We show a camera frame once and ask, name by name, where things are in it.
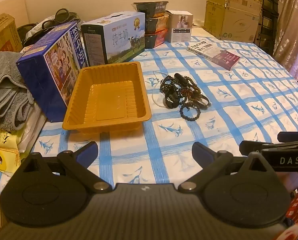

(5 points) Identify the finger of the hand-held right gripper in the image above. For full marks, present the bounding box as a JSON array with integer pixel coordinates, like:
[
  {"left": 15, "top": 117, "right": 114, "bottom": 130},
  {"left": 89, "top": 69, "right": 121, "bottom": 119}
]
[
  {"left": 239, "top": 140, "right": 298, "bottom": 156},
  {"left": 277, "top": 131, "right": 298, "bottom": 142}
]

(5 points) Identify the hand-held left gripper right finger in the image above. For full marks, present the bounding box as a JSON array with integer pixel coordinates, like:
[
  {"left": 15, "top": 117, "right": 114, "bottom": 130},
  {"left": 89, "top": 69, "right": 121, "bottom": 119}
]
[{"left": 178, "top": 142, "right": 277, "bottom": 193}]

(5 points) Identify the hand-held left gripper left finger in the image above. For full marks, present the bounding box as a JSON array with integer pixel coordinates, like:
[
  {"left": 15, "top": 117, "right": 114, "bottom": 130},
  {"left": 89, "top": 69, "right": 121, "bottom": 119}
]
[{"left": 17, "top": 142, "right": 112, "bottom": 193}]

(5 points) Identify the dark bead bracelet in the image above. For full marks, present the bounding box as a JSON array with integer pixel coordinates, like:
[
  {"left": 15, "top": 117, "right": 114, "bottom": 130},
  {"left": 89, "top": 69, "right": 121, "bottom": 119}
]
[{"left": 180, "top": 104, "right": 202, "bottom": 122}]

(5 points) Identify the yellow plastic tray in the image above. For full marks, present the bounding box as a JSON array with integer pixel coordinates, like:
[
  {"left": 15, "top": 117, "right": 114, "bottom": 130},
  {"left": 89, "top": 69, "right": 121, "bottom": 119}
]
[{"left": 62, "top": 61, "right": 152, "bottom": 133}]

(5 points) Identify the red bead bracelet gold charm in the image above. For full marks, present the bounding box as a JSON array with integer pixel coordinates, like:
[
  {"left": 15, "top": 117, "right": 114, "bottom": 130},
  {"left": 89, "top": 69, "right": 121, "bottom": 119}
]
[{"left": 178, "top": 86, "right": 198, "bottom": 104}]

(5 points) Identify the black smart band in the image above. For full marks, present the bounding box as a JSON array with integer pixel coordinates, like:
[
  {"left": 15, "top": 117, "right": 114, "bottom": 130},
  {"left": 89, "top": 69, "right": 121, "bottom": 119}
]
[{"left": 163, "top": 88, "right": 180, "bottom": 108}]

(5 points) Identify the white pearl necklace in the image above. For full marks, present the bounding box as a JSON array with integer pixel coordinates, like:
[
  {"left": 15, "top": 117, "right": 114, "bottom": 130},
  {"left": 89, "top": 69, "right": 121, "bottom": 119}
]
[{"left": 151, "top": 71, "right": 171, "bottom": 108}]

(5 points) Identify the black leather strap watch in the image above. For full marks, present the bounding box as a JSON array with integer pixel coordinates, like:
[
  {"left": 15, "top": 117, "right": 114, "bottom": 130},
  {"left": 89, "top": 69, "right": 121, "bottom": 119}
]
[{"left": 173, "top": 72, "right": 212, "bottom": 109}]

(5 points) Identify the dark green bead necklace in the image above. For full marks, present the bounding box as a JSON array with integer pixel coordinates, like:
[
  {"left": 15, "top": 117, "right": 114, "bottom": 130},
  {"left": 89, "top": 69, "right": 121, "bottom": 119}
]
[{"left": 160, "top": 74, "right": 182, "bottom": 95}]

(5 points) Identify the blue checked tablecloth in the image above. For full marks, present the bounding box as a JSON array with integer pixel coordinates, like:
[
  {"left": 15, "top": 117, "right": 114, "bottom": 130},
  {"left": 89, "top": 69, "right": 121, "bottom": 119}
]
[{"left": 0, "top": 34, "right": 298, "bottom": 195}]

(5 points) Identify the white plastic bag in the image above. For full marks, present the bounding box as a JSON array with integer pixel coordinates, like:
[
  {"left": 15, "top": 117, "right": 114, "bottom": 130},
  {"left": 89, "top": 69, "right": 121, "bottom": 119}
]
[{"left": 18, "top": 105, "right": 47, "bottom": 153}]

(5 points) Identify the yellow paper bag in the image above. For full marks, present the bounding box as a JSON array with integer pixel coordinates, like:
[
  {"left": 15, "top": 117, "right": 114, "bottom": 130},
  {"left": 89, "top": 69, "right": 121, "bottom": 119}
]
[{"left": 0, "top": 127, "right": 22, "bottom": 173}]

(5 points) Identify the dark blue milk carton box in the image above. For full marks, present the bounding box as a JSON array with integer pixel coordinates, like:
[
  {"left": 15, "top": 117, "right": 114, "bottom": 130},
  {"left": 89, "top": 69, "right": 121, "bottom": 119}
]
[{"left": 16, "top": 21, "right": 88, "bottom": 123}]

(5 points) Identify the white and maroon book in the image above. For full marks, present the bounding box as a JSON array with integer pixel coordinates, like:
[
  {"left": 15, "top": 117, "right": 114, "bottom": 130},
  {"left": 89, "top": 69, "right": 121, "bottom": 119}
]
[{"left": 186, "top": 41, "right": 241, "bottom": 70}]

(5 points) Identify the beige curtain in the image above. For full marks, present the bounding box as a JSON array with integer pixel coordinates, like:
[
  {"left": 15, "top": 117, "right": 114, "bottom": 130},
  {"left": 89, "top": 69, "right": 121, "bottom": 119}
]
[{"left": 272, "top": 0, "right": 298, "bottom": 75}]

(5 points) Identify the grey towel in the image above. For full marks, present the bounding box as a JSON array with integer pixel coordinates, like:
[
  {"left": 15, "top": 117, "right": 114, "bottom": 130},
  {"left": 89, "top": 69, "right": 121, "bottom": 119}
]
[{"left": 0, "top": 51, "right": 35, "bottom": 132}]

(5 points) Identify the light blue milk carton box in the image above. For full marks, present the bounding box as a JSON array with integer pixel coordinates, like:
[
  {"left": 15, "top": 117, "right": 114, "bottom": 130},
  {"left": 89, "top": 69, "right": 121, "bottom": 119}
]
[{"left": 80, "top": 11, "right": 146, "bottom": 65}]

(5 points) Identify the black metal rack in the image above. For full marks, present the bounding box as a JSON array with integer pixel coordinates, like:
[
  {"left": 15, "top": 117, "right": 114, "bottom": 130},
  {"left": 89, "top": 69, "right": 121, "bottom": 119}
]
[{"left": 259, "top": 0, "right": 280, "bottom": 55}]

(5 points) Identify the red label instant food bowl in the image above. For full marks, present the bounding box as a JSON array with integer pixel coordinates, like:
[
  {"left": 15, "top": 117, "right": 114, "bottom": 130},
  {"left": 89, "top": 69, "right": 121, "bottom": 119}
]
[{"left": 144, "top": 29, "right": 168, "bottom": 49}]

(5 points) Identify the large open cardboard box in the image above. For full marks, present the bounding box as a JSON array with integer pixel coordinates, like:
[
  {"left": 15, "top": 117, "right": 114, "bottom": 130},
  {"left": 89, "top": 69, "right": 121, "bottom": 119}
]
[{"left": 204, "top": 0, "right": 262, "bottom": 43}]

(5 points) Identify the small white product box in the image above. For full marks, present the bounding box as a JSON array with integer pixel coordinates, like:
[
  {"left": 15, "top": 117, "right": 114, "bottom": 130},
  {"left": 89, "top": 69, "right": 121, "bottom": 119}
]
[{"left": 165, "top": 10, "right": 194, "bottom": 43}]

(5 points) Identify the brown cardboard box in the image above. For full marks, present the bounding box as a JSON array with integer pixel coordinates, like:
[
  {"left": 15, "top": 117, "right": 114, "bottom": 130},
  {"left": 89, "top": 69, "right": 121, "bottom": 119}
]
[{"left": 0, "top": 14, "right": 23, "bottom": 62}]

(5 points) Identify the bag with black rope handles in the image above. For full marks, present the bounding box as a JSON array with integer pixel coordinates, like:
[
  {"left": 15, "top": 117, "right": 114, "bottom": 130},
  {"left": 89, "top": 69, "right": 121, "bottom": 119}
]
[{"left": 17, "top": 8, "right": 81, "bottom": 47}]

